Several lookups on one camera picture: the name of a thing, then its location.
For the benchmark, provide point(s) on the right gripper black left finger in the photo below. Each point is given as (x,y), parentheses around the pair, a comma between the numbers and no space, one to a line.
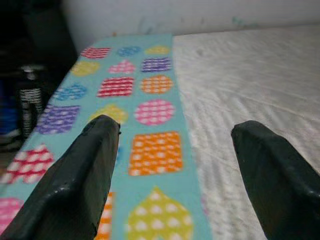
(75,180)

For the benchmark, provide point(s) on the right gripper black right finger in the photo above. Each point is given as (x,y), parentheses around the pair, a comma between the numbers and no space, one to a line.
(280,180)

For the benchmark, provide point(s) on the teal blanket with coloured shapes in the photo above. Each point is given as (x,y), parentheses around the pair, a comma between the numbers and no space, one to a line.
(130,185)

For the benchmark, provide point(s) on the black bag with white lettering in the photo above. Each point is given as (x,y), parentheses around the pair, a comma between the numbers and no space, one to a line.
(30,100)

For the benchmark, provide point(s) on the grey quilted mattress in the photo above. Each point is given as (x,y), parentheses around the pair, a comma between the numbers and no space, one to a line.
(237,87)

